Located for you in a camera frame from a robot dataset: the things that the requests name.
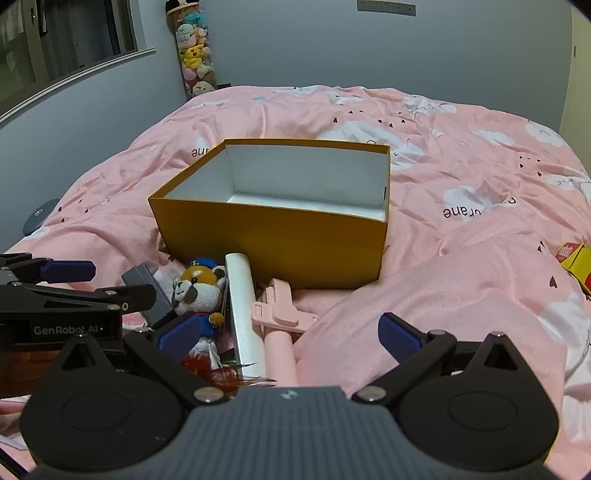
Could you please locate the pink patterned duvet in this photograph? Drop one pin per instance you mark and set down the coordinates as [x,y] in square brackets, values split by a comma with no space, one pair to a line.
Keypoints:
[481,201]

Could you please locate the grey wall plate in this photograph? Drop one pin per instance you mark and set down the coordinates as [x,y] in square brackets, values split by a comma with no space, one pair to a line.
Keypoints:
[387,7]

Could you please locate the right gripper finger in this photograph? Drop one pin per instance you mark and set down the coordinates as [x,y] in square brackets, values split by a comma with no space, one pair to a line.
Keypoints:
[25,268]

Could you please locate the hanging plush toy organizer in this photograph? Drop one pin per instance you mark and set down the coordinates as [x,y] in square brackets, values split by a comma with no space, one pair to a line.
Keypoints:
[188,24]

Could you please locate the round dark stool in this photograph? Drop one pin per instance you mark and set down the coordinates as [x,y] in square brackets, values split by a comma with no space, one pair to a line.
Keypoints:
[38,217]

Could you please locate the orange cardboard box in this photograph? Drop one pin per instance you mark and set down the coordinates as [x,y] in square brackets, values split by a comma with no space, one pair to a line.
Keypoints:
[313,213]

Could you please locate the white rectangular power bank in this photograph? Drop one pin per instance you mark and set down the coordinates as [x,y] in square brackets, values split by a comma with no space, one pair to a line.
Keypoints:
[247,337]

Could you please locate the yellow red carton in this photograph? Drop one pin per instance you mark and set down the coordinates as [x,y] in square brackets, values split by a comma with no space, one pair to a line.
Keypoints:
[575,259]

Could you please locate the red green feather toy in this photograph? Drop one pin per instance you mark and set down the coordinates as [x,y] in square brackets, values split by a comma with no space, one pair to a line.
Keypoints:
[227,377]

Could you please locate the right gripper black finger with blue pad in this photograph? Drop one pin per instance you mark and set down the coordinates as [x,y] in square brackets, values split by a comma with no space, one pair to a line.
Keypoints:
[159,353]
[418,354]

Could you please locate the window with grey frame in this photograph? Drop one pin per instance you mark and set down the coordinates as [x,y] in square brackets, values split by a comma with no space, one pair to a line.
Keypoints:
[48,44]

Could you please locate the pink phone holder stick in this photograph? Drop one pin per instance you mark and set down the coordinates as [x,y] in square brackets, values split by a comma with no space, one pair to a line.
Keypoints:
[280,320]

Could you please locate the red panda plush toy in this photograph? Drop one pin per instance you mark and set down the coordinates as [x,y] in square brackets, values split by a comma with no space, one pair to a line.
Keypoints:
[200,289]

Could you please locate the grey small box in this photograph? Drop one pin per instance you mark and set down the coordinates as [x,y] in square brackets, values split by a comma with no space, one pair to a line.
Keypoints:
[156,308]

